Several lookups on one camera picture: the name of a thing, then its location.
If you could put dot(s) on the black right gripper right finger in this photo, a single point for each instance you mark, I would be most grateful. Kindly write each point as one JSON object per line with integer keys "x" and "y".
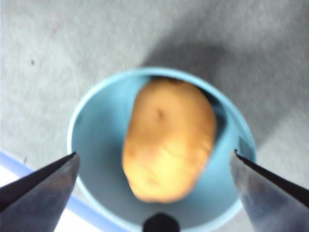
{"x": 272, "y": 203}

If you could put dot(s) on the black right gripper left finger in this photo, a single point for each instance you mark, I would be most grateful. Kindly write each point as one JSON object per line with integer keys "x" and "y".
{"x": 36, "y": 200}

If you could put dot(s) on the blue ribbed bowl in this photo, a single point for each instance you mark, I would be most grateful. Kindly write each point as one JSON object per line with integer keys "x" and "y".
{"x": 101, "y": 135}

